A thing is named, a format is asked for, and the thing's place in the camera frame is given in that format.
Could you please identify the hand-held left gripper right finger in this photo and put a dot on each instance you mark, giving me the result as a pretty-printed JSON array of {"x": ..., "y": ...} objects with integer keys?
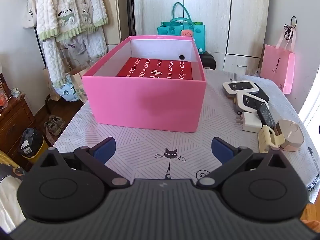
[{"x": 221, "y": 150}]

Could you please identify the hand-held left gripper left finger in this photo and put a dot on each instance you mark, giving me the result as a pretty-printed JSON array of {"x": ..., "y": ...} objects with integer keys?
[{"x": 106, "y": 148}]

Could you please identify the white charger plug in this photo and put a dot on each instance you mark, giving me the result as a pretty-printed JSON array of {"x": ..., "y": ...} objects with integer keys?
[{"x": 251, "y": 122}]

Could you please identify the cream hair claw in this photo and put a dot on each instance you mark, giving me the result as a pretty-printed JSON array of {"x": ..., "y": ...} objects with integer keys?
[{"x": 268, "y": 136}]

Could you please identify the black battery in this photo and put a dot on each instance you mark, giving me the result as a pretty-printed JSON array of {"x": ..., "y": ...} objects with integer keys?
[{"x": 266, "y": 113}]

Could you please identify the pink cardboard box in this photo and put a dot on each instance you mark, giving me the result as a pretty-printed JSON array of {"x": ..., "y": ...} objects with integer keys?
[{"x": 145, "y": 102}]

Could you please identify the beige rounded device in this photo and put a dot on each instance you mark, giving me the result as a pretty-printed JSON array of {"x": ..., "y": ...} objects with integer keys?
[{"x": 291, "y": 132}]

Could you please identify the white portable router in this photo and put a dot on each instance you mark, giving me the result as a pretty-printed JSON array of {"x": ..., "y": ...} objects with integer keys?
[
  {"x": 250, "y": 101},
  {"x": 240, "y": 87}
]

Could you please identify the white and blue plastic bag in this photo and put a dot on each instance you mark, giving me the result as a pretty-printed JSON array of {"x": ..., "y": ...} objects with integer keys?
[{"x": 66, "y": 90}]

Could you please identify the yellow bin with black bag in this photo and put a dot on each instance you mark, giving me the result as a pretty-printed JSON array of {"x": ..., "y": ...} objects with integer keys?
[{"x": 32, "y": 145}]

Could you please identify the brown paper bag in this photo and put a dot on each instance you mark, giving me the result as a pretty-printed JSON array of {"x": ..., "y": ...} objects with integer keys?
[{"x": 78, "y": 80}]

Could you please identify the clear plastic bag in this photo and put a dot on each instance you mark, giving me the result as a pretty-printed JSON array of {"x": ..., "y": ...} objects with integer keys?
[{"x": 258, "y": 72}]

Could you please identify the red patterned box liner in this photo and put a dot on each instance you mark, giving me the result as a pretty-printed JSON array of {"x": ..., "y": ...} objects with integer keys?
[{"x": 155, "y": 68}]

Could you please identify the wooden cabinet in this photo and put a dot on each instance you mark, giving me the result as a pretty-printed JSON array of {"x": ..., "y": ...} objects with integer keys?
[{"x": 15, "y": 120}]

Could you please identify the pink paper bag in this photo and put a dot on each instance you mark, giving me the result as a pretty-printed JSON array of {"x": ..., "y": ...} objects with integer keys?
[{"x": 277, "y": 65}]

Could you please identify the white printed plastic bag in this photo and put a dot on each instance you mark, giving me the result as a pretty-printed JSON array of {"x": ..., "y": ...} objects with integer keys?
[{"x": 73, "y": 46}]

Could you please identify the teal felt handbag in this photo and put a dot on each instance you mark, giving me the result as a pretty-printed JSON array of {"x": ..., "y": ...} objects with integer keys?
[{"x": 180, "y": 31}]

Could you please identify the white wardrobe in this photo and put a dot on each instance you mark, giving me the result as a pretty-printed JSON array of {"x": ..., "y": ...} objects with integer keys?
[{"x": 212, "y": 10}]

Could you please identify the white fluffy pajamas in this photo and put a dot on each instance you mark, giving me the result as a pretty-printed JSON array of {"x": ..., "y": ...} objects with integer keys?
[{"x": 70, "y": 12}]

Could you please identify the white canvas tote bag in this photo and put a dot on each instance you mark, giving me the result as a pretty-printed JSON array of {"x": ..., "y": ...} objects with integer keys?
[{"x": 30, "y": 12}]

